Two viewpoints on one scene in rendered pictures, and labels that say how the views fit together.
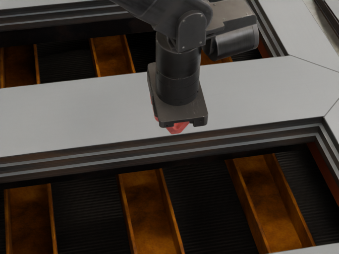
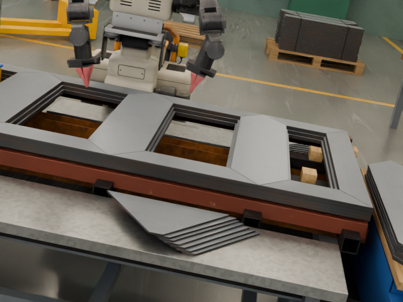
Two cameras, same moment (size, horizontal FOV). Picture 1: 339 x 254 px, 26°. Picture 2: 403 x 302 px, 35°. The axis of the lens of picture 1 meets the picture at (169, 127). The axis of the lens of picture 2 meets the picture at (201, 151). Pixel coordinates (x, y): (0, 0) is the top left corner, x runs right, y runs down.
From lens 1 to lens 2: 259 cm
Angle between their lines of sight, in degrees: 87
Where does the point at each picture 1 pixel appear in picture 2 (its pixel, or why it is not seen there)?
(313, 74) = (122, 148)
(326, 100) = (98, 143)
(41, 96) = (159, 108)
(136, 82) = (152, 121)
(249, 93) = (121, 133)
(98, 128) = (127, 109)
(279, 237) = not seen: hidden behind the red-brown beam
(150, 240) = not seen: hidden behind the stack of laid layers
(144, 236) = not seen: hidden behind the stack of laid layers
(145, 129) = (117, 114)
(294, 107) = (101, 136)
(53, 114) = (144, 106)
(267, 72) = (134, 141)
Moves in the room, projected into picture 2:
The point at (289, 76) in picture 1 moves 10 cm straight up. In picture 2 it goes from (126, 144) to (130, 114)
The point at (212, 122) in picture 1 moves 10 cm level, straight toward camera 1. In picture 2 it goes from (108, 123) to (83, 115)
